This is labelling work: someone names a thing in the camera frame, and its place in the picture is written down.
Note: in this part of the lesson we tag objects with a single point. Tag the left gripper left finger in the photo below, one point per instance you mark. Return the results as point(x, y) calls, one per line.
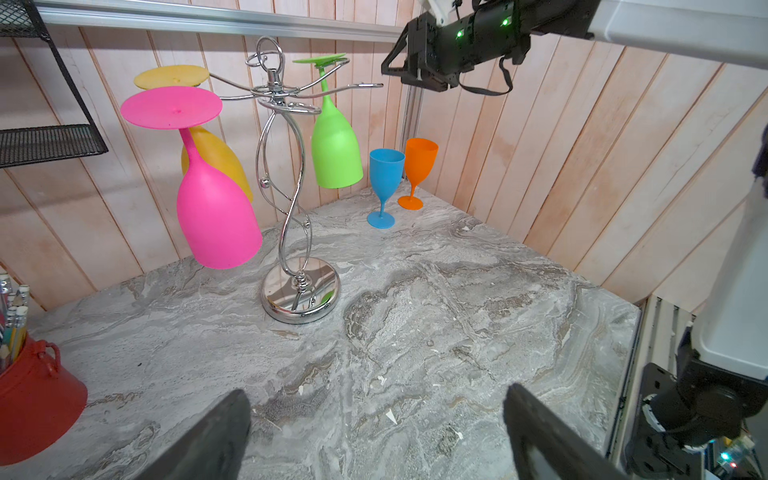
point(213, 448)

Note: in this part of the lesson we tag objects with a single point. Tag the orange wine glass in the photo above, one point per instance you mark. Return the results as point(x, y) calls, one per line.
point(420, 156)

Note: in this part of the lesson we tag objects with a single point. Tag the bundle of pencils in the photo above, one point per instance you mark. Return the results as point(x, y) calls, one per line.
point(14, 316)

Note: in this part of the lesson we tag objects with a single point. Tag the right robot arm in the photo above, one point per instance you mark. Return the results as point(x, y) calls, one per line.
point(626, 141)

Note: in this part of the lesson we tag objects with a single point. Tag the pink wine glass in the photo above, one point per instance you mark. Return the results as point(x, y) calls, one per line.
point(214, 213)

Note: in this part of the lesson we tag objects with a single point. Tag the yellow wine glass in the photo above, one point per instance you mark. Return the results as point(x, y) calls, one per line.
point(210, 147)

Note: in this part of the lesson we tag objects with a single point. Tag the blue wine glass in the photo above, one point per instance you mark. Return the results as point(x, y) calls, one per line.
point(385, 173)

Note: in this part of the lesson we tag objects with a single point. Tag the chrome wine glass rack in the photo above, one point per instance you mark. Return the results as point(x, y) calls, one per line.
point(299, 289)

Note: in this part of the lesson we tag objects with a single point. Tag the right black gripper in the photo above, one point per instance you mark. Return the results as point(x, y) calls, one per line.
point(421, 55)

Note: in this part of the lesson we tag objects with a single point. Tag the red pencil cup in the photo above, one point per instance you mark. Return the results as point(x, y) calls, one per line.
point(40, 401)

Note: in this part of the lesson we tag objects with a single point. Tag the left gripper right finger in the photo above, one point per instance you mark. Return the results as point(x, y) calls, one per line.
point(544, 447)

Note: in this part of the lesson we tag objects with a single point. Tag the green wine glass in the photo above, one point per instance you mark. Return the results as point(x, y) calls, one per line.
point(335, 149)

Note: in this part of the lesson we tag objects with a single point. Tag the black mesh wall basket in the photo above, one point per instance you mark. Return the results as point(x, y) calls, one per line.
point(33, 145)

